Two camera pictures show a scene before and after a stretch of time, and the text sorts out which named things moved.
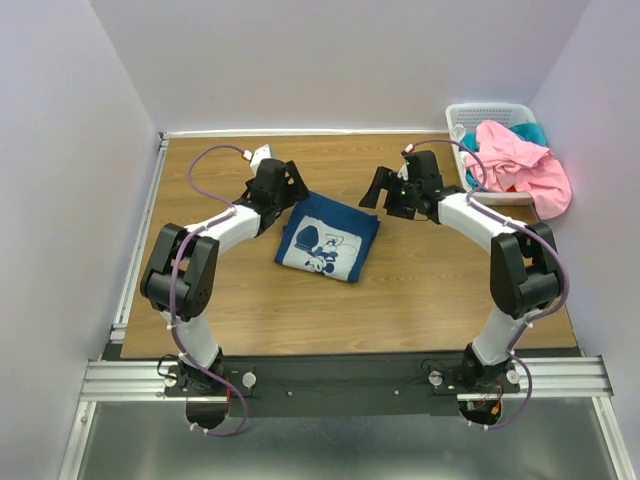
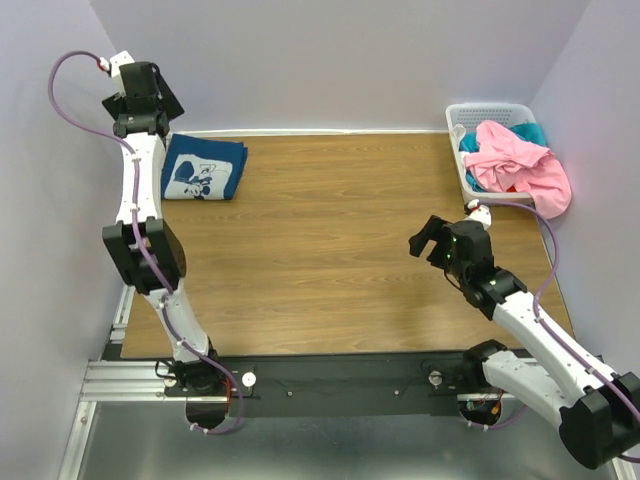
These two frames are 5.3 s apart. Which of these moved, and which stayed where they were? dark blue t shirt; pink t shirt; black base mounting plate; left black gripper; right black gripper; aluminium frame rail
Moved: left black gripper; right black gripper; dark blue t shirt
Stayed: black base mounting plate; pink t shirt; aluminium frame rail
